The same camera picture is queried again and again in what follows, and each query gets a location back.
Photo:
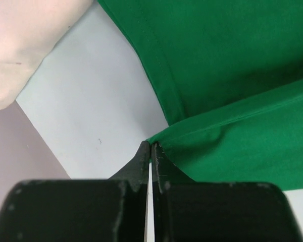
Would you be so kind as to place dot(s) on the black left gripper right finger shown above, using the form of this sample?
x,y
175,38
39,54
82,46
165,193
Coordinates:
x,y
186,210

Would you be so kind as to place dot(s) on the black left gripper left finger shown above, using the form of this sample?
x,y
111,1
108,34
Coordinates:
x,y
111,209

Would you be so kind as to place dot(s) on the green t shirt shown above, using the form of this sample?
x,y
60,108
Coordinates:
x,y
229,78

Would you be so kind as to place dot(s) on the folded white t shirt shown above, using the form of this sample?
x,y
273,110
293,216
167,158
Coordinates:
x,y
28,32

